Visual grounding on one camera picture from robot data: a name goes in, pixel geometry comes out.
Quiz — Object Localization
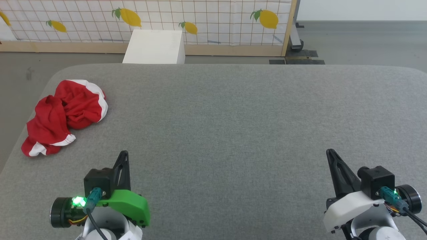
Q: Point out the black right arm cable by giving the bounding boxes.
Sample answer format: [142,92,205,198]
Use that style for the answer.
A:
[379,186,427,235]

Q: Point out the black floor tape patches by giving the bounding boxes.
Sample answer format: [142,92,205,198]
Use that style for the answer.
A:
[269,49,326,65]

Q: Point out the white box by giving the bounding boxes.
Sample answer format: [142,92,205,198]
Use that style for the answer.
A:
[122,29,186,64]

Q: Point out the grey fabric sofa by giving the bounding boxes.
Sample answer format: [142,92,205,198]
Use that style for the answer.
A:
[0,63,427,240]

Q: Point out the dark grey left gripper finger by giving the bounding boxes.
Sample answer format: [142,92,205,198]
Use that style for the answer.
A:
[123,151,131,193]
[112,151,125,194]

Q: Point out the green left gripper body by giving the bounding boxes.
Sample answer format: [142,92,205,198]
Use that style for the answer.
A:
[96,189,151,228]

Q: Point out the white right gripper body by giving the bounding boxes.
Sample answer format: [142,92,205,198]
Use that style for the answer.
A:
[323,190,386,233]

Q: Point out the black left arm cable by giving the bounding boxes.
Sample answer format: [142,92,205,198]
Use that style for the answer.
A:
[83,187,109,240]

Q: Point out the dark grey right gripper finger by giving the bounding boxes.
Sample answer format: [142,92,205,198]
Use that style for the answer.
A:
[326,149,351,198]
[331,149,362,195]

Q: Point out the metal stand with black caster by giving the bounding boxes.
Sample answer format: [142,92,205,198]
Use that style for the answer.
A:
[288,0,305,52]

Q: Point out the white paper label tag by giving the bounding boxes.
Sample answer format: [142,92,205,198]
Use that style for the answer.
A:
[117,223,143,240]

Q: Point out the lemon print grid curtain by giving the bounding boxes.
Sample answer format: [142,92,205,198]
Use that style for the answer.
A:
[0,0,293,47]

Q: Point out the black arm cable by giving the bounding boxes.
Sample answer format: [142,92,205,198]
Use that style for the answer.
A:
[83,187,109,240]
[379,186,427,235]

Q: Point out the red and white shorts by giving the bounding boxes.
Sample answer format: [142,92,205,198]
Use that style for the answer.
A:
[21,79,108,157]

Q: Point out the lemon pattern partition screen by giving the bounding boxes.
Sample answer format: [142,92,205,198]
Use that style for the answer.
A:
[0,0,298,57]

